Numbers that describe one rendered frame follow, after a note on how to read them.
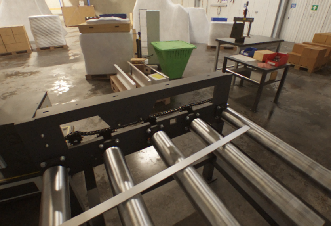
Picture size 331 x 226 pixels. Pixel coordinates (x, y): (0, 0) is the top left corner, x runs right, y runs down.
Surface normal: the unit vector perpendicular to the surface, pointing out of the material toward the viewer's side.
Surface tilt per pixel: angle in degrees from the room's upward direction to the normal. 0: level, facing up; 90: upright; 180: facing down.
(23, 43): 90
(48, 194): 8
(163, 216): 0
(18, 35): 90
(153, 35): 90
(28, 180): 90
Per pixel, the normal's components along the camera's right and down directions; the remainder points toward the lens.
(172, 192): 0.00, -0.87
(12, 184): 0.34, 0.47
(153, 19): -0.01, 0.50
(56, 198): 0.29, -0.90
